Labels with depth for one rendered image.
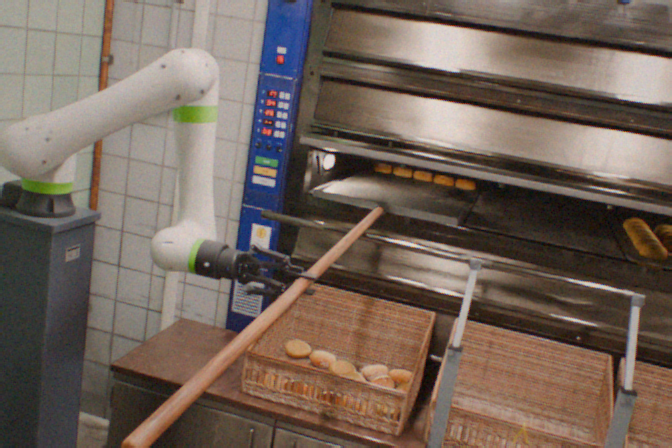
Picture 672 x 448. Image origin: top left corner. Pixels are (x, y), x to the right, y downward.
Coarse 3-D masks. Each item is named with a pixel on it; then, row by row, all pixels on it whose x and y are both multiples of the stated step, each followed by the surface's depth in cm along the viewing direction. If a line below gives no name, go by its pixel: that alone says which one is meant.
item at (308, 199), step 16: (336, 208) 271; (352, 208) 270; (368, 208) 268; (400, 224) 266; (416, 224) 264; (432, 224) 263; (448, 224) 261; (480, 240) 259; (496, 240) 258; (512, 240) 256; (528, 240) 257; (560, 256) 253; (576, 256) 251; (592, 256) 250; (608, 256) 252; (624, 272) 248; (640, 272) 246; (656, 272) 245
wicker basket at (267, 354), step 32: (320, 288) 275; (288, 320) 276; (320, 320) 274; (352, 320) 271; (384, 320) 268; (416, 320) 266; (256, 352) 235; (352, 352) 270; (416, 352) 265; (256, 384) 237; (320, 384) 231; (352, 384) 228; (416, 384) 245; (352, 416) 230; (384, 416) 236
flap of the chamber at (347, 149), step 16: (320, 144) 253; (336, 144) 252; (384, 160) 253; (400, 160) 247; (416, 160) 245; (480, 176) 240; (496, 176) 239; (544, 192) 249; (560, 192) 234; (576, 192) 233; (640, 208) 229; (656, 208) 228
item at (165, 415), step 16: (368, 224) 234; (352, 240) 213; (336, 256) 195; (320, 272) 180; (288, 288) 163; (304, 288) 167; (272, 304) 152; (288, 304) 156; (256, 320) 142; (272, 320) 146; (240, 336) 134; (256, 336) 138; (224, 352) 126; (240, 352) 130; (208, 368) 120; (224, 368) 123; (192, 384) 114; (208, 384) 117; (176, 400) 108; (192, 400) 112; (160, 416) 103; (176, 416) 107; (144, 432) 99; (160, 432) 102
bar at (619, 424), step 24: (264, 216) 239; (288, 216) 238; (360, 240) 233; (384, 240) 230; (480, 264) 222; (504, 264) 221; (576, 288) 217; (600, 288) 214; (456, 336) 210; (456, 360) 207; (624, 384) 199; (624, 408) 196; (432, 432) 212; (624, 432) 197
